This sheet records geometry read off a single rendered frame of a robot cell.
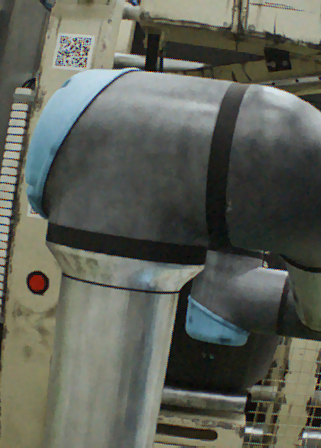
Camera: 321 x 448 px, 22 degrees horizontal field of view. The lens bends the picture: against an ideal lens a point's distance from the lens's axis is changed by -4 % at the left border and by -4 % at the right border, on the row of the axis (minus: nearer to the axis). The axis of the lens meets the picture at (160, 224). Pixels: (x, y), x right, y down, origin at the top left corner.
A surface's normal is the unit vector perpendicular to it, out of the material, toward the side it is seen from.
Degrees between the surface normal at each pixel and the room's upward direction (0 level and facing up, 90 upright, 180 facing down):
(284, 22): 90
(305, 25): 90
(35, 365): 90
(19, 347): 90
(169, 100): 53
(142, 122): 74
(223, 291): 81
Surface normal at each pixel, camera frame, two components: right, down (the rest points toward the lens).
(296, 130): 0.30, -0.37
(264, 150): -0.01, -0.14
